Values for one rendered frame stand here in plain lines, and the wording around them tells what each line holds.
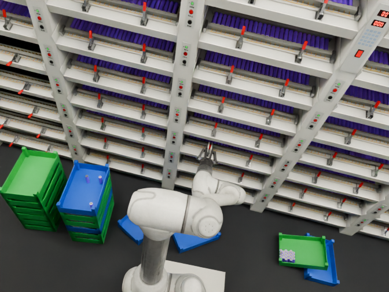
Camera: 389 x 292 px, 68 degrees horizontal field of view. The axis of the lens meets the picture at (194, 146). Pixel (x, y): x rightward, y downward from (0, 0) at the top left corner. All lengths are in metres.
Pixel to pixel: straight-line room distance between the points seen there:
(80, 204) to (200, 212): 0.95
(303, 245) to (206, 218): 1.40
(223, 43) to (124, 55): 0.50
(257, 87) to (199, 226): 0.80
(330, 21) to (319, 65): 0.20
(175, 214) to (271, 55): 0.80
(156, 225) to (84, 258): 1.13
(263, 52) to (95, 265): 1.56
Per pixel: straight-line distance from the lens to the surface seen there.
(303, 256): 2.22
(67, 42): 1.64
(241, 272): 2.08
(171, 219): 0.95
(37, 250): 2.14
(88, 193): 1.77
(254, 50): 1.36
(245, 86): 1.46
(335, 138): 1.72
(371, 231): 2.56
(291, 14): 1.28
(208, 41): 1.34
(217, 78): 1.45
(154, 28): 1.38
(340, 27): 1.32
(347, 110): 1.59
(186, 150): 1.85
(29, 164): 1.98
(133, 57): 1.52
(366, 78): 1.49
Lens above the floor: 1.91
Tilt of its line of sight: 49 degrees down
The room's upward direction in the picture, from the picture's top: 13 degrees clockwise
